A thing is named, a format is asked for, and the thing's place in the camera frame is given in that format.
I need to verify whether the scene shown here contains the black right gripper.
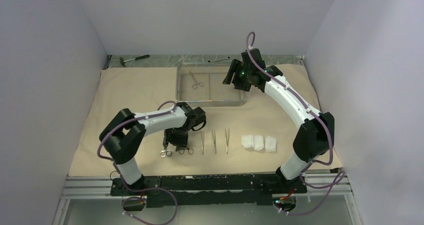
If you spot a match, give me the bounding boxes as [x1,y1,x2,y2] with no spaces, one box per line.
[223,59,253,92]

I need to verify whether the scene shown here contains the silver haemostat clamp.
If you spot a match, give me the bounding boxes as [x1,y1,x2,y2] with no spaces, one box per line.
[177,147,194,155]
[159,143,173,158]

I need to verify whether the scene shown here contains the silver forceps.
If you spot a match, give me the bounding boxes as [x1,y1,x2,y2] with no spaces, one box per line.
[225,128,230,155]
[200,131,205,155]
[211,129,217,154]

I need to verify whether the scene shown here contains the white gauze pad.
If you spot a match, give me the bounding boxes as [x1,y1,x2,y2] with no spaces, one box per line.
[241,134,254,149]
[253,135,265,151]

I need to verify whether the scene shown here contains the white gauze square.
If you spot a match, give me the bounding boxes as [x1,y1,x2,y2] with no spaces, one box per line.
[265,136,278,153]

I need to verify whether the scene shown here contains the black-handled claw hammer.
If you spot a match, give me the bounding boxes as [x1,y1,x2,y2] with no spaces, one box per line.
[119,54,150,67]

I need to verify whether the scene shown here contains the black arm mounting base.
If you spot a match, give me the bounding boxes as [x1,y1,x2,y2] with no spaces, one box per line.
[110,173,308,208]

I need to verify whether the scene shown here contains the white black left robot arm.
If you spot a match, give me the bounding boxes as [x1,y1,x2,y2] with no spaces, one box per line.
[97,102,207,195]

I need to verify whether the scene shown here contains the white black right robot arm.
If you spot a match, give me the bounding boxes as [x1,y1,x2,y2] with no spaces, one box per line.
[223,48,335,193]

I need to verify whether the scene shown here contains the silver surgical scissors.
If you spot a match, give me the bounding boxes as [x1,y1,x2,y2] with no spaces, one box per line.
[188,70,204,90]

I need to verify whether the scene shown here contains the silver ratchet wrench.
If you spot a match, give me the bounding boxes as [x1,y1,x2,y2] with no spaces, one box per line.
[207,56,231,64]

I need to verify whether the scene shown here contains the metal mesh instrument tray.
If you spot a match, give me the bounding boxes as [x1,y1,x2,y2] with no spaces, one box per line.
[175,62,247,107]

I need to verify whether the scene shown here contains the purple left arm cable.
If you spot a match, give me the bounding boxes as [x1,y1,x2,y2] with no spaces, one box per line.
[96,100,179,225]

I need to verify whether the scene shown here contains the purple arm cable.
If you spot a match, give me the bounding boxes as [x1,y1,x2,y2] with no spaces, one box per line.
[245,31,347,217]
[96,100,179,225]

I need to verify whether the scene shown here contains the aluminium rail frame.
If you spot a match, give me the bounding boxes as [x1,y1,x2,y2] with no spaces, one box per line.
[53,172,362,225]

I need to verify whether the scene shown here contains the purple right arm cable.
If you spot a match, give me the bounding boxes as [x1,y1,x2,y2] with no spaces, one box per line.
[245,31,347,217]

